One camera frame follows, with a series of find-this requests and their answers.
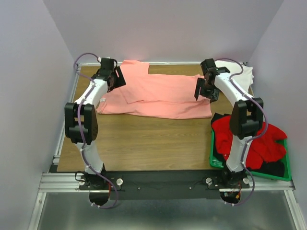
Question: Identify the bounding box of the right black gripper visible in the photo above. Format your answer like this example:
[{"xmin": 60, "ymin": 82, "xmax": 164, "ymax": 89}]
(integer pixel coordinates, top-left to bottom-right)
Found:
[{"xmin": 193, "ymin": 78, "xmax": 219, "ymax": 104}]

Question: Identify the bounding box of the pink t shirt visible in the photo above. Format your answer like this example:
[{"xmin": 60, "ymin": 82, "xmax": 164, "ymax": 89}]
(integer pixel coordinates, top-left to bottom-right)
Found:
[{"xmin": 96, "ymin": 60, "xmax": 212, "ymax": 119}]

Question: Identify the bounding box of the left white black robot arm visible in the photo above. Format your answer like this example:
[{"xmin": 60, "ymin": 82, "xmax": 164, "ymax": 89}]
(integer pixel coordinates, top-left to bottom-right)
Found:
[{"xmin": 64, "ymin": 57, "xmax": 126, "ymax": 189}]

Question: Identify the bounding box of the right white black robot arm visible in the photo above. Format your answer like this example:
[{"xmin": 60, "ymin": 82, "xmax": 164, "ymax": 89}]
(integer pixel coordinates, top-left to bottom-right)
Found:
[{"xmin": 194, "ymin": 58, "xmax": 267, "ymax": 188}]

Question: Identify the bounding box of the folded white t shirt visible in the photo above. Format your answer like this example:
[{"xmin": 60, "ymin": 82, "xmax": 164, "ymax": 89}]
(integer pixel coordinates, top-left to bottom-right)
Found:
[{"xmin": 215, "ymin": 60, "xmax": 254, "ymax": 92}]

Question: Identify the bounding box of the crumpled red t shirt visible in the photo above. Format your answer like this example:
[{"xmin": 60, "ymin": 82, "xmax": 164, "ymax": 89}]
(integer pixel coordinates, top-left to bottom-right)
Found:
[{"xmin": 210, "ymin": 116, "xmax": 288, "ymax": 170}]

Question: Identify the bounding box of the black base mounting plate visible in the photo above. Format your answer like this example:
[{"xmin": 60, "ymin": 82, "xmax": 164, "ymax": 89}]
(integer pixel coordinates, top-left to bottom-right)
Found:
[{"xmin": 75, "ymin": 170, "xmax": 250, "ymax": 201}]

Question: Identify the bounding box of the black t shirt in bin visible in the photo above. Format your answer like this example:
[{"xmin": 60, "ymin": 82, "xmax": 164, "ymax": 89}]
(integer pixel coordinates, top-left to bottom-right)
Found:
[{"xmin": 211, "ymin": 112, "xmax": 286, "ymax": 178}]

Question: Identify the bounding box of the green plastic bin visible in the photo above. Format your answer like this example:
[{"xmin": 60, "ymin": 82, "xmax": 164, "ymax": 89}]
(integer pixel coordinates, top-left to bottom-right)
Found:
[{"xmin": 210, "ymin": 130, "xmax": 292, "ymax": 182}]

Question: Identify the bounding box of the aluminium table frame rail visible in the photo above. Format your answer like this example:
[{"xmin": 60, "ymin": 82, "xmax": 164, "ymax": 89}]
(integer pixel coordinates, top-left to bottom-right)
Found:
[{"xmin": 28, "ymin": 63, "xmax": 82, "ymax": 230}]

